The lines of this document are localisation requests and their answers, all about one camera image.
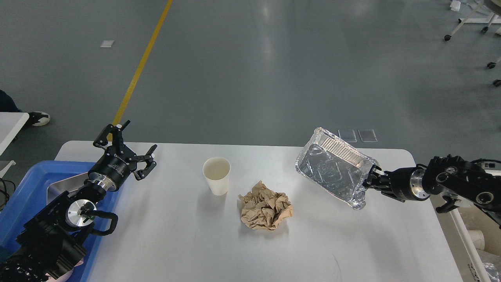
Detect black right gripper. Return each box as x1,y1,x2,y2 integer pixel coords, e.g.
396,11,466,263
362,165,431,203

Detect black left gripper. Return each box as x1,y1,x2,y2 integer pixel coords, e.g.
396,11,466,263
88,120,158,192

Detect aluminium foil tray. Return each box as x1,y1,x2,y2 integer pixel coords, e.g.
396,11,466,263
295,127,379,210

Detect stainless steel rectangular container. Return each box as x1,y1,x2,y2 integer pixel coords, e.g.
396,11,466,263
46,173,89,205

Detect white paper cup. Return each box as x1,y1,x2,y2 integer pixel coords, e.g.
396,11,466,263
202,157,231,196

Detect brown paper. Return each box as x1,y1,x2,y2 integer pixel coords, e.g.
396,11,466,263
238,181,295,231

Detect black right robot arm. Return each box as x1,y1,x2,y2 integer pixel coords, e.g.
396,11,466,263
363,155,501,224

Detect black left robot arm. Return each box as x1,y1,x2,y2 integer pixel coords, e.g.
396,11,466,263
1,120,157,282

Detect clear floor plate right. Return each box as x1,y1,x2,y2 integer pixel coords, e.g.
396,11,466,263
358,129,378,143

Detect clear floor plate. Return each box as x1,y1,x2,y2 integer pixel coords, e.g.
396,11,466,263
338,130,357,143
358,129,378,143

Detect clear floor plate left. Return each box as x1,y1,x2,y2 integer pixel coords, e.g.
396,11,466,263
338,130,357,143

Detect white waste bin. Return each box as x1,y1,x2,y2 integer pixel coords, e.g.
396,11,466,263
436,205,500,282

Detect blue plastic tray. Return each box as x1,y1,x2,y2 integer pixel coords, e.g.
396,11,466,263
0,161,121,282

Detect white paper scrap on floor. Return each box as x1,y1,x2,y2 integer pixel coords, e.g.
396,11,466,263
100,40,115,48

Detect white side table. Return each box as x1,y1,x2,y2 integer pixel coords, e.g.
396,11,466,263
0,112,29,155

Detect seated person in dark clothes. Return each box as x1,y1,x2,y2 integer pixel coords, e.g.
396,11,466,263
0,90,51,127

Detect white wheeled cart frame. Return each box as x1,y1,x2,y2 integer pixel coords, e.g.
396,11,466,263
443,0,501,42

